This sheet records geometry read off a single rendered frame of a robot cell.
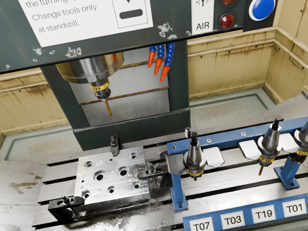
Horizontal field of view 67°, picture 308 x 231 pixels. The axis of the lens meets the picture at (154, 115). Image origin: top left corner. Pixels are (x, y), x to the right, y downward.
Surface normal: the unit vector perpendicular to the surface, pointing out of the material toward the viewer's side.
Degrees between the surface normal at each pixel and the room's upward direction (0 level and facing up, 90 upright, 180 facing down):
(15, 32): 90
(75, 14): 90
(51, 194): 0
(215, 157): 0
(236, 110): 0
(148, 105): 90
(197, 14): 90
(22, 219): 24
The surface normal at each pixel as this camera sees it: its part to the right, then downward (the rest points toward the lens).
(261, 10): 0.08, 0.69
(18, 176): 0.28, -0.74
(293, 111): -0.52, -0.58
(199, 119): -0.13, -0.72
